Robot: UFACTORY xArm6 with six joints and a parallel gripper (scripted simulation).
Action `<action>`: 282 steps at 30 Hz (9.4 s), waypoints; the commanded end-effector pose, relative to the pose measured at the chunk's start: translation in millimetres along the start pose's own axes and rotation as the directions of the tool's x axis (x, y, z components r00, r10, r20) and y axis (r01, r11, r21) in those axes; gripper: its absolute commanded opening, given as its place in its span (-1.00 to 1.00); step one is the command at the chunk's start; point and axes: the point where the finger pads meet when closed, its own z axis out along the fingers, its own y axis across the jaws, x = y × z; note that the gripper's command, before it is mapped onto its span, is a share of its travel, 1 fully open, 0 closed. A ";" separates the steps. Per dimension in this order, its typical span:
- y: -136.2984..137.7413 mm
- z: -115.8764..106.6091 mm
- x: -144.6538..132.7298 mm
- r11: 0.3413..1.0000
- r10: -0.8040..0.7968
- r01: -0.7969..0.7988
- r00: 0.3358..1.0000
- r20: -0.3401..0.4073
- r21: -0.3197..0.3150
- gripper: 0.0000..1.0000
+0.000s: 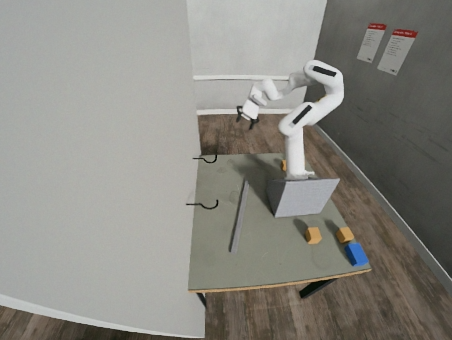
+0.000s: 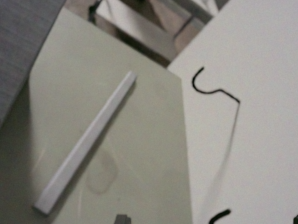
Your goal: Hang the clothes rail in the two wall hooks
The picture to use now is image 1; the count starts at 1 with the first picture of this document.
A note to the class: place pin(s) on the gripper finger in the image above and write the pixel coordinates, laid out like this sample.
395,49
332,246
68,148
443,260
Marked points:
253,122
239,113

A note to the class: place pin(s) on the white wall panel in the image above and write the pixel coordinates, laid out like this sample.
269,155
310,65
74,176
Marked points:
94,224

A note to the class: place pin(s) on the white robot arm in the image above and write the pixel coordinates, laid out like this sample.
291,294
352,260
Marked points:
290,125

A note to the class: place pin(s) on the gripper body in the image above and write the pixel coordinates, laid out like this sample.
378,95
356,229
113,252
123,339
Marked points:
250,109

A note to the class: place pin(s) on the small tan block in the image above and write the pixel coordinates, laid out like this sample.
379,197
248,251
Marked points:
344,235
313,235

